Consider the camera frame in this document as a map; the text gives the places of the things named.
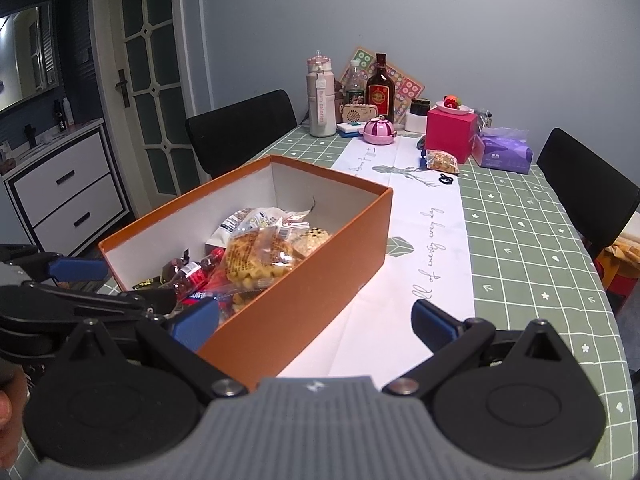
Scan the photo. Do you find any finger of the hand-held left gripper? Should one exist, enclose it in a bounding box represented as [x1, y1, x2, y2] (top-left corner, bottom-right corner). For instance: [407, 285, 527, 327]
[0, 244, 110, 284]
[0, 282, 177, 326]

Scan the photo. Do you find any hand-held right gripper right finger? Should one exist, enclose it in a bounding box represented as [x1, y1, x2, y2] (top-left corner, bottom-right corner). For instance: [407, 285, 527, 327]
[382, 299, 571, 397]

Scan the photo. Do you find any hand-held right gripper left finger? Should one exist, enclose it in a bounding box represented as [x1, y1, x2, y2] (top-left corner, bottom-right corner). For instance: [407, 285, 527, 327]
[65, 296, 251, 396]

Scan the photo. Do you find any red spicy snack packet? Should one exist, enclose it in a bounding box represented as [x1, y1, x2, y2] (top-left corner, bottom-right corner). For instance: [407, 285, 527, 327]
[177, 267, 236, 311]

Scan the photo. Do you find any red-capped candy bottle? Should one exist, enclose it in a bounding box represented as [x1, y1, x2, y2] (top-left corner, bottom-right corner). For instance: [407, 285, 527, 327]
[170, 247, 226, 286]

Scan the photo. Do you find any dark brown snack pouch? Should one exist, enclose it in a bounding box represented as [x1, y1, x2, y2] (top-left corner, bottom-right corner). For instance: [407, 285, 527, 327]
[132, 272, 176, 291]

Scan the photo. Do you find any clear yellow cookie packet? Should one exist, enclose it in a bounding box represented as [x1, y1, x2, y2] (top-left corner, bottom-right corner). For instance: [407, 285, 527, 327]
[222, 225, 306, 293]

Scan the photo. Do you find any white printed snack packet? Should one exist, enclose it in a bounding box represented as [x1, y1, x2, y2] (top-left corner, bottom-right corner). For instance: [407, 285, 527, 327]
[205, 207, 281, 248]

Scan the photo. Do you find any orange cardboard box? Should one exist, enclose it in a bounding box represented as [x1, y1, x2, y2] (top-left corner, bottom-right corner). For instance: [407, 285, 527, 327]
[97, 155, 395, 392]

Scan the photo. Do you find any puffed rice packet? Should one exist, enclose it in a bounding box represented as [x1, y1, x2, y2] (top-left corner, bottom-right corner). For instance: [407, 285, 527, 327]
[290, 225, 332, 256]

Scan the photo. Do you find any person's left hand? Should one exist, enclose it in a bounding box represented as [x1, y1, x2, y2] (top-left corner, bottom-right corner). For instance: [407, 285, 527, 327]
[0, 360, 28, 436]

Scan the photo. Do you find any white drawer cabinet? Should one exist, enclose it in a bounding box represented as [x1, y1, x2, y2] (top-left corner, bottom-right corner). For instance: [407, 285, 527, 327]
[2, 119, 132, 258]

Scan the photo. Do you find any white table runner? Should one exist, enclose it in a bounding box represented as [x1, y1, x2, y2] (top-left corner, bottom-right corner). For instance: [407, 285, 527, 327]
[276, 132, 476, 378]

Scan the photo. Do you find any green checked tablecloth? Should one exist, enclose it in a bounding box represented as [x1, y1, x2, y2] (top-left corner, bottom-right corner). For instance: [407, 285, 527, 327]
[95, 122, 640, 480]

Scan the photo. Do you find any clear nut bag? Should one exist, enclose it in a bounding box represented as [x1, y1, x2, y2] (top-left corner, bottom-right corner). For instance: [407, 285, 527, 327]
[425, 149, 460, 175]

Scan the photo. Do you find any purple tissue pack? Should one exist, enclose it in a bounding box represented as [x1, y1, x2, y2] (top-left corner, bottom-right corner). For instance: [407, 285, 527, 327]
[471, 127, 535, 175]

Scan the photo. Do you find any pink-red box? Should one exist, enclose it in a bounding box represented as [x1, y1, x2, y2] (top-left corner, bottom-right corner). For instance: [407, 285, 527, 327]
[426, 107, 480, 165]

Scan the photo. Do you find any black chair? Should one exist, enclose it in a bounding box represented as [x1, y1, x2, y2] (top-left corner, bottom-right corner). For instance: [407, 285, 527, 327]
[185, 89, 298, 181]
[536, 127, 640, 261]

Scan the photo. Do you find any pink round container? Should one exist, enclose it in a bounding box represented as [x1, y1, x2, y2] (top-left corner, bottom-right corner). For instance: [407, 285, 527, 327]
[362, 116, 397, 146]

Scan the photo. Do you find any red bag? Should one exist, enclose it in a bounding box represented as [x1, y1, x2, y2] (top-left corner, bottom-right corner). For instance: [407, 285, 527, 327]
[605, 272, 640, 306]

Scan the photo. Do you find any yellow cloth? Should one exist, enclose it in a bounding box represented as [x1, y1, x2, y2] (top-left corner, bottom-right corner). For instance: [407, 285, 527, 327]
[597, 240, 640, 281]

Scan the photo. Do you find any glass lattice door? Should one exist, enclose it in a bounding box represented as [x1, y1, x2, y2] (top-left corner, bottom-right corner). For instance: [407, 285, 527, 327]
[90, 0, 211, 211]

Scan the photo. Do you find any white cloth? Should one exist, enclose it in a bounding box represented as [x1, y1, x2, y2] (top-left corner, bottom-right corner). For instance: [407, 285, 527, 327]
[622, 210, 640, 246]

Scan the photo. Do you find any beige small radio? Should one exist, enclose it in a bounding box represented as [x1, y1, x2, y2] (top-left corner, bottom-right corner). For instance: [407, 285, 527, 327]
[341, 103, 379, 125]

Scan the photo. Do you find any dark liquor bottle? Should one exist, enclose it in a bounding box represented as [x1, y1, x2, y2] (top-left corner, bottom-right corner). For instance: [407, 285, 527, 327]
[366, 52, 396, 118]

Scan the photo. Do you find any patterned dotted board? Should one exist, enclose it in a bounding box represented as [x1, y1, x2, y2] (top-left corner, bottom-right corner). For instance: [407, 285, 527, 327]
[339, 47, 426, 126]

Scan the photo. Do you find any white water bottle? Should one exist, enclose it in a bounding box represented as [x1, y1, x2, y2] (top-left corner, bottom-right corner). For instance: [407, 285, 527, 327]
[306, 50, 337, 138]

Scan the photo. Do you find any clear plastic bottle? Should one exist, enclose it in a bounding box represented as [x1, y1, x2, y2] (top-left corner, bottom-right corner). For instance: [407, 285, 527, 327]
[342, 60, 366, 108]

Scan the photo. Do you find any dark door handle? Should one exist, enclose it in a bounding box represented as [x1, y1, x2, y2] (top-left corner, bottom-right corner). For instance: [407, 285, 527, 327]
[115, 69, 132, 108]

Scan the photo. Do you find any framed wall mirror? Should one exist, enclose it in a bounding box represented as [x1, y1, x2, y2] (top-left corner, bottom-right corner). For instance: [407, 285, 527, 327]
[0, 2, 61, 111]

